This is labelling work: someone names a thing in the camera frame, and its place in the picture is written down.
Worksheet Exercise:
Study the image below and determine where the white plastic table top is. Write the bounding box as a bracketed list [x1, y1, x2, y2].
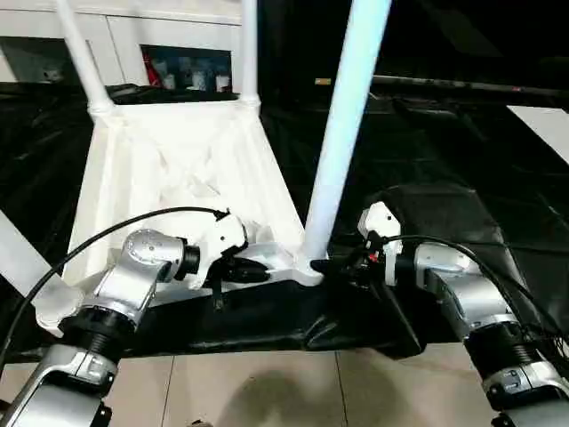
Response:
[35, 98, 328, 339]

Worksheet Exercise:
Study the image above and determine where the dark metal rod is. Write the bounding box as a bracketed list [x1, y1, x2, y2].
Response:
[373, 75, 569, 97]

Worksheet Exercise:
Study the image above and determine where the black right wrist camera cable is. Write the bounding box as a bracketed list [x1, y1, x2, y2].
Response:
[368, 234, 561, 343]

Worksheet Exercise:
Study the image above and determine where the black table mat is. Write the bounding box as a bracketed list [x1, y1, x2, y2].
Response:
[0, 82, 569, 364]

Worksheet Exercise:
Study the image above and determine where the white plastic table leg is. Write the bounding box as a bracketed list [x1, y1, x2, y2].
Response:
[301, 0, 393, 263]
[0, 208, 84, 333]
[239, 0, 261, 108]
[55, 0, 116, 117]

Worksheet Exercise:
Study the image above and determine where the white glass-door cabinet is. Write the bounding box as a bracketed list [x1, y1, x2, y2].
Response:
[0, 0, 244, 93]

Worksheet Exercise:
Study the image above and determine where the black backdrop cloth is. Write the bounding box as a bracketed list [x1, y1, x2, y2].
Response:
[257, 0, 569, 101]

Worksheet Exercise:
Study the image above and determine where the white flat board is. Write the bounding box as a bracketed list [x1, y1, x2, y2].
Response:
[506, 105, 569, 164]

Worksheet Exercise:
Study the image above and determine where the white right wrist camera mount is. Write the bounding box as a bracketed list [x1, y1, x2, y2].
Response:
[357, 201, 404, 286]

